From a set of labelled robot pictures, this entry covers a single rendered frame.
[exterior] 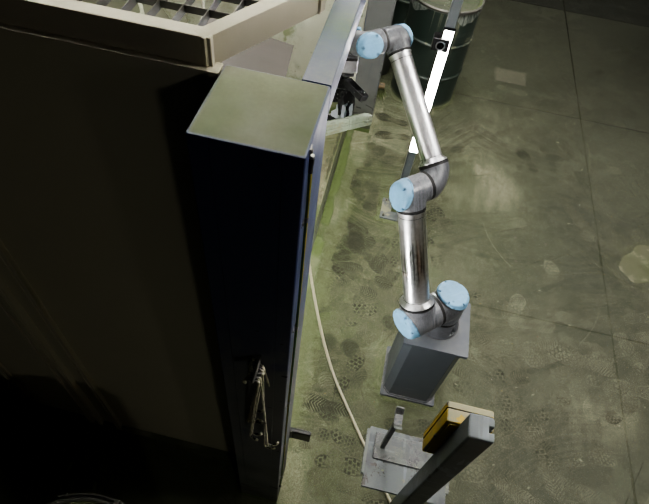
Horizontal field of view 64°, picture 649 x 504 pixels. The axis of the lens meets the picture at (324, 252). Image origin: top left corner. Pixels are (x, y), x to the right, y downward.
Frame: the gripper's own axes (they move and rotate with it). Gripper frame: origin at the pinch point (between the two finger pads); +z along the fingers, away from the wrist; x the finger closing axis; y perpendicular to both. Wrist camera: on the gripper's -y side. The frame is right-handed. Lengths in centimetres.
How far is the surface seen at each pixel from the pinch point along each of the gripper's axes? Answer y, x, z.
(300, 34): 142, -125, -23
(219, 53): -60, 115, -35
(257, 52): 23.1, 28.3, -25.2
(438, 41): 9, -85, -31
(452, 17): 4, -86, -43
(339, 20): -65, 90, -41
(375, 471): -65, 47, 111
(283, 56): 17.6, 19.8, -24.4
